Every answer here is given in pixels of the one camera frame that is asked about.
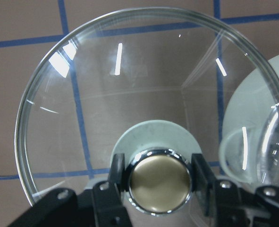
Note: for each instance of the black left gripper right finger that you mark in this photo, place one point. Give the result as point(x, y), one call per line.
point(230, 205)

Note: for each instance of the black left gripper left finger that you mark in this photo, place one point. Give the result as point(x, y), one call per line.
point(99, 206)

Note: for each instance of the glass pot lid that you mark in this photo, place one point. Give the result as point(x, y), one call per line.
point(127, 81)

